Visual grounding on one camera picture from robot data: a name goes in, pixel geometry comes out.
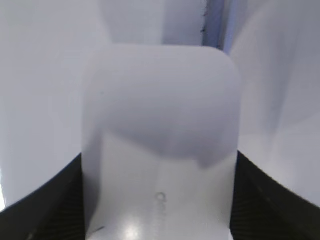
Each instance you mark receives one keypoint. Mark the white whiteboard with grey frame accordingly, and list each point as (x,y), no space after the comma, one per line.
(45,46)

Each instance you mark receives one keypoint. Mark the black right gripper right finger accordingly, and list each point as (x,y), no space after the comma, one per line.
(263,209)

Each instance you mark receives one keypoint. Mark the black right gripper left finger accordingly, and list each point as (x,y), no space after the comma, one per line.
(53,212)

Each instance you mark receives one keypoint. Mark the white whiteboard eraser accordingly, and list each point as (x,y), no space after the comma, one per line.
(160,130)

